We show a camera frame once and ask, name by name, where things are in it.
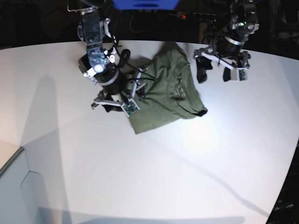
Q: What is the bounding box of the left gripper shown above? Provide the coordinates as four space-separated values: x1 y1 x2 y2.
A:
195 35 245 84

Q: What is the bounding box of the black power strip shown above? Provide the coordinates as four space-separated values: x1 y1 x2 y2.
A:
175 12 220 23

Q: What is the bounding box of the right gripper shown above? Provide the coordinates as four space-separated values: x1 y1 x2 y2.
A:
93 70 147 112

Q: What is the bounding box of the blue plastic bin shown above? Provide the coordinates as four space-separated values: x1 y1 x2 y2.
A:
113 0 179 10

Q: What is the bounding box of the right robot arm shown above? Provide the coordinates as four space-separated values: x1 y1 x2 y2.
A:
67 0 147 117

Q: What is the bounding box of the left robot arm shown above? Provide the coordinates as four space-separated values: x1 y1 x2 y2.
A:
193 0 259 84

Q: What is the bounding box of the green t-shirt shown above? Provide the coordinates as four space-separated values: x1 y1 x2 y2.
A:
129 42 208 134

